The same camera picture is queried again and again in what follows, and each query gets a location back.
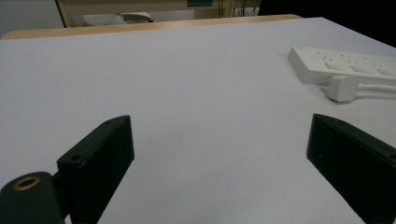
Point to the wooden table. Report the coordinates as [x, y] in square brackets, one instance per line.
[149, 26]

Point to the white power strip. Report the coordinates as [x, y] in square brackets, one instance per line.
[336, 63]

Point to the white plug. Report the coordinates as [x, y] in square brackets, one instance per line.
[343, 88]

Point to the white chair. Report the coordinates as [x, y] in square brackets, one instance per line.
[116, 18]

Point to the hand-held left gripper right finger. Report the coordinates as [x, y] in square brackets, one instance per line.
[351, 155]

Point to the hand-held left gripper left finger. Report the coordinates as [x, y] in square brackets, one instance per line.
[96, 161]

